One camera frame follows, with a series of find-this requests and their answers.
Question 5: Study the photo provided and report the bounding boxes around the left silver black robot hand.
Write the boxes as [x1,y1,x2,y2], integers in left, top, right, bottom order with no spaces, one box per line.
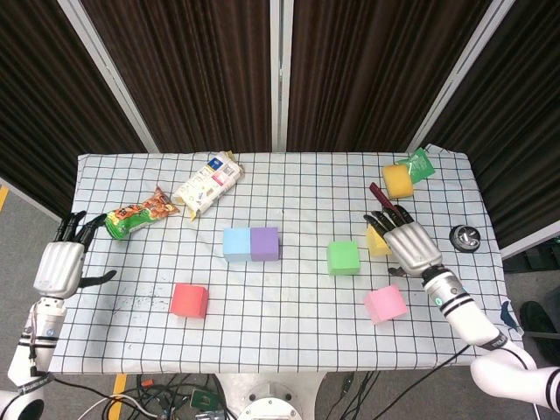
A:
[33,210,118,301]

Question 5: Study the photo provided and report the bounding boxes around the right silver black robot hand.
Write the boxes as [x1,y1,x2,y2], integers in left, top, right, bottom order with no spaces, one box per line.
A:
[362,203,444,277]

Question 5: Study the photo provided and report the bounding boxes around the pink foam cube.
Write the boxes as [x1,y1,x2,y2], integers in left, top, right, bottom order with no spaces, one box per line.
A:
[363,283,409,326]

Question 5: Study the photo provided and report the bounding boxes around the green foam cube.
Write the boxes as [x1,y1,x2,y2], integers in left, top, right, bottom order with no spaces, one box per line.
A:
[326,240,361,277]

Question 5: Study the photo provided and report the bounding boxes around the red foam cube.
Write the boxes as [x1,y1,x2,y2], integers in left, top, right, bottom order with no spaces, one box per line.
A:
[169,282,210,319]

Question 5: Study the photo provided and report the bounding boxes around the light blue foam cube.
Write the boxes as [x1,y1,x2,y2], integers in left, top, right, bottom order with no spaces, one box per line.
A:
[222,227,254,263]

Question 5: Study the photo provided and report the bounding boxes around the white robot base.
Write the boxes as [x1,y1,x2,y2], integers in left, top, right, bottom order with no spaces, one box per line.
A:
[218,371,327,420]

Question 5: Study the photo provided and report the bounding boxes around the yellow foam cube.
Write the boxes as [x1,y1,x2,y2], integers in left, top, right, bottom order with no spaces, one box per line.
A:
[365,224,394,257]

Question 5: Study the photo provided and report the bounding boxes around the metal call bell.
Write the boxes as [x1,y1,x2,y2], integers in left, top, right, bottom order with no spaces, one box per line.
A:
[449,224,482,253]

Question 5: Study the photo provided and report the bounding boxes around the dark red long box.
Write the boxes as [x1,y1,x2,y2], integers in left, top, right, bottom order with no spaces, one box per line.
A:
[368,182,403,218]

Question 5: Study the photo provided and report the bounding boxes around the yellow sponge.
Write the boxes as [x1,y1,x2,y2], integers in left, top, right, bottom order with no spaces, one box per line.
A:
[381,164,415,200]

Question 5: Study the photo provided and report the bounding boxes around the green sachet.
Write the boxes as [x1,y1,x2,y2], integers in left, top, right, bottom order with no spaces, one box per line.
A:
[395,147,437,185]

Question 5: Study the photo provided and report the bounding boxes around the green orange snack bag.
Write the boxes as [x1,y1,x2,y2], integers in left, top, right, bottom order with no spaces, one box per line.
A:
[103,186,181,242]

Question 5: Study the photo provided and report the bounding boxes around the white checkered tablecloth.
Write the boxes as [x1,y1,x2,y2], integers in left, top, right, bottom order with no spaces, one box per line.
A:
[47,143,524,375]

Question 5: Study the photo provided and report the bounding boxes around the black round floor object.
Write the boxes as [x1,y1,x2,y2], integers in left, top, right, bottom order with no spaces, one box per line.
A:
[519,300,560,351]

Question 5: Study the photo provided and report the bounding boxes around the purple foam cube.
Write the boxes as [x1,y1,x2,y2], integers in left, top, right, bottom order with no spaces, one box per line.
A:
[249,226,281,263]

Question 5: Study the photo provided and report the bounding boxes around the white snack package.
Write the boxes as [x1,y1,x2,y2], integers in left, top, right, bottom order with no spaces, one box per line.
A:
[171,150,244,221]

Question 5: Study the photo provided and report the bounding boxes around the dark brown ribbed partition panel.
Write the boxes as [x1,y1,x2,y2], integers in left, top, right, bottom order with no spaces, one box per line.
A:
[426,0,560,249]
[286,0,495,153]
[0,0,148,220]
[80,0,273,153]

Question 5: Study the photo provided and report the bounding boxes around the green circuit board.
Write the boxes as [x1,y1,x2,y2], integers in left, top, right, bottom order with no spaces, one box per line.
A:
[190,388,219,411]

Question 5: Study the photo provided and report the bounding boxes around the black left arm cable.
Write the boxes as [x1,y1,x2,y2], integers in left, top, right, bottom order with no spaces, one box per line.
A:
[25,301,115,402]

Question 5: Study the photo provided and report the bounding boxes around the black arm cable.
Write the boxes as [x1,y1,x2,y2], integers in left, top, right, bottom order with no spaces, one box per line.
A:
[25,301,115,402]
[380,344,476,420]

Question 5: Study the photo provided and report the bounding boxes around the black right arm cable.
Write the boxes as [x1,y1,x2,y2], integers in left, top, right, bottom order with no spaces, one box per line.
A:
[380,344,476,420]

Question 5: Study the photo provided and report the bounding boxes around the white floor cable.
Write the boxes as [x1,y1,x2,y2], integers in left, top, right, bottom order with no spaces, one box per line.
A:
[80,393,158,420]

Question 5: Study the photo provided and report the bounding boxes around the black floor cable bundle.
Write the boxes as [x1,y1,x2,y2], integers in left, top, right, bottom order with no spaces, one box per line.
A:
[130,374,231,420]

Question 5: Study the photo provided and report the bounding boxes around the white partition post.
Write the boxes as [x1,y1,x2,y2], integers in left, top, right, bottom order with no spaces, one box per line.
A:
[406,0,517,152]
[269,0,294,153]
[56,0,159,153]

